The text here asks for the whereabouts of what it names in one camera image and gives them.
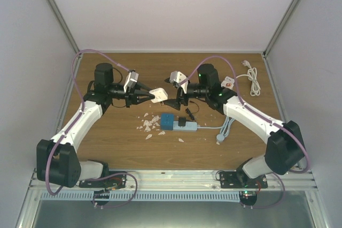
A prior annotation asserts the white square plug adapter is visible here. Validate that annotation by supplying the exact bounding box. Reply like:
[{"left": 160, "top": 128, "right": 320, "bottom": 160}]
[{"left": 149, "top": 88, "right": 168, "bottom": 103}]

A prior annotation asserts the blue cube plug adapter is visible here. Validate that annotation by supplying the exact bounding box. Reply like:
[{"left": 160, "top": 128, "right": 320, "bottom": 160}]
[{"left": 160, "top": 113, "right": 174, "bottom": 131}]

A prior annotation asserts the light blue power strip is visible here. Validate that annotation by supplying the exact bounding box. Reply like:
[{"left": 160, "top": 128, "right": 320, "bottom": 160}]
[{"left": 173, "top": 121, "right": 198, "bottom": 131}]

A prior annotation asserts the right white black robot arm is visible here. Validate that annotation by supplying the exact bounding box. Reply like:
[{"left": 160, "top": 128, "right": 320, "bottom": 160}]
[{"left": 165, "top": 64, "right": 307, "bottom": 188}]

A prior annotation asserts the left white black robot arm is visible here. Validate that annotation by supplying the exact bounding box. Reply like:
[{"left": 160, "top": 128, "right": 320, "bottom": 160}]
[{"left": 36, "top": 63, "right": 156, "bottom": 188}]

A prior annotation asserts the white cube socket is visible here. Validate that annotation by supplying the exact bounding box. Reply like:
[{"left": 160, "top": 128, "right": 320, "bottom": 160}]
[{"left": 221, "top": 76, "right": 235, "bottom": 90}]

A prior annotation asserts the black adapter cable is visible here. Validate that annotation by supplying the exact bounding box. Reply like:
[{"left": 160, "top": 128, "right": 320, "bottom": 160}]
[{"left": 184, "top": 101, "right": 200, "bottom": 123}]

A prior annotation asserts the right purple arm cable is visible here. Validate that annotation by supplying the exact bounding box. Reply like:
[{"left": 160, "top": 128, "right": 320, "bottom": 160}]
[{"left": 178, "top": 56, "right": 311, "bottom": 210}]

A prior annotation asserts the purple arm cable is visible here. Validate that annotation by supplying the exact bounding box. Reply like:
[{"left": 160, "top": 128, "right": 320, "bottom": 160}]
[
  {"left": 178, "top": 56, "right": 311, "bottom": 210},
  {"left": 45, "top": 49, "right": 138, "bottom": 210}
]

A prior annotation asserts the white coiled power cable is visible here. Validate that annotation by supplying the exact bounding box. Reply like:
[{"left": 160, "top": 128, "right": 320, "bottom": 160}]
[{"left": 235, "top": 60, "right": 261, "bottom": 97}]

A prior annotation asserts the aluminium front rail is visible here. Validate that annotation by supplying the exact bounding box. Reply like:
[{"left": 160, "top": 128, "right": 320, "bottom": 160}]
[{"left": 29, "top": 168, "right": 318, "bottom": 191}]

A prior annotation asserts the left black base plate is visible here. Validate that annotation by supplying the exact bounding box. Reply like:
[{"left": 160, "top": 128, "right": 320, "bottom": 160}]
[{"left": 79, "top": 171, "right": 127, "bottom": 190}]

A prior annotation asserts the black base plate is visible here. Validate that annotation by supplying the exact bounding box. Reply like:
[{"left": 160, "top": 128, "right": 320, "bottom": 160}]
[
  {"left": 216, "top": 170, "right": 268, "bottom": 189},
  {"left": 79, "top": 171, "right": 127, "bottom": 190}
]

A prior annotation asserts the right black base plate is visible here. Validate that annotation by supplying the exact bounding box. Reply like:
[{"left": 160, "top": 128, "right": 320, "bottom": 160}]
[{"left": 216, "top": 170, "right": 268, "bottom": 189}]

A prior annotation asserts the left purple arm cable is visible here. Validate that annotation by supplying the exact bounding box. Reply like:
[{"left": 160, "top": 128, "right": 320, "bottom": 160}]
[{"left": 45, "top": 49, "right": 138, "bottom": 210}]

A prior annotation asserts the grey slotted cable duct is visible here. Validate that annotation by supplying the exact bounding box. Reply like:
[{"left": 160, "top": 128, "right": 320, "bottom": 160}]
[{"left": 41, "top": 190, "right": 240, "bottom": 202}]

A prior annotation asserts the left aluminium frame post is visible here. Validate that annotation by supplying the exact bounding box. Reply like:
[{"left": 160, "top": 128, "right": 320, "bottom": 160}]
[{"left": 46, "top": 0, "right": 80, "bottom": 53}]

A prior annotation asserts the aluminium frame post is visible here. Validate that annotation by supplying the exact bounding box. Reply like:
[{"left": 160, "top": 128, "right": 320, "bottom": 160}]
[
  {"left": 262, "top": 0, "right": 301, "bottom": 59},
  {"left": 46, "top": 0, "right": 80, "bottom": 53}
]

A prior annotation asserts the right aluminium frame post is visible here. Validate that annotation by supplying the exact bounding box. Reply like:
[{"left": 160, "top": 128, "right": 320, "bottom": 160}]
[{"left": 262, "top": 0, "right": 301, "bottom": 59}]

